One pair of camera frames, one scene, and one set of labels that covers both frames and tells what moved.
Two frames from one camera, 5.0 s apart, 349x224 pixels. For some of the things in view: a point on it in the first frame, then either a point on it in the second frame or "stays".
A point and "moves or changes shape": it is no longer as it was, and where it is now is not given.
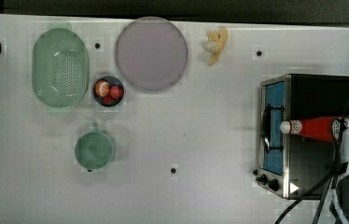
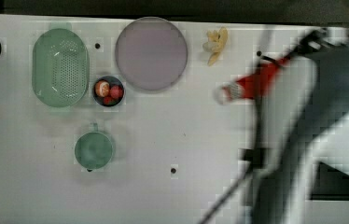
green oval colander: x=61 y=67 stays
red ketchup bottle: x=323 y=128 moves or changes shape
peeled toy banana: x=216 y=42 stays
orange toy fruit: x=102 y=89 stays
